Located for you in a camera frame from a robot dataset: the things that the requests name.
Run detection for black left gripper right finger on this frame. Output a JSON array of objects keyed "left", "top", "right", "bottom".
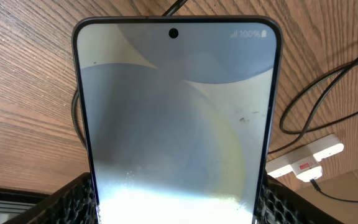
[{"left": 255, "top": 174, "right": 342, "bottom": 224}]

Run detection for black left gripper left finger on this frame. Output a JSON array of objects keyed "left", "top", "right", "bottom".
[{"left": 5, "top": 172, "right": 98, "bottom": 224}]

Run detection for blue Samsung smartphone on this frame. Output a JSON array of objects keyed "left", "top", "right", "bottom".
[{"left": 72, "top": 16, "right": 283, "bottom": 223}]

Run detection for white charger plug adapter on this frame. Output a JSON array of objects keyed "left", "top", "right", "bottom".
[{"left": 291, "top": 156, "right": 323, "bottom": 182}]

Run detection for white power strip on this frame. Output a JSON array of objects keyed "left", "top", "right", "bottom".
[{"left": 265, "top": 134, "right": 344, "bottom": 178}]

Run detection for black charging cable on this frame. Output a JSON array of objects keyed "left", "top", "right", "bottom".
[{"left": 70, "top": 0, "right": 358, "bottom": 203}]

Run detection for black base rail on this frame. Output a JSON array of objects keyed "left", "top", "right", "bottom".
[{"left": 0, "top": 188, "right": 48, "bottom": 214}]

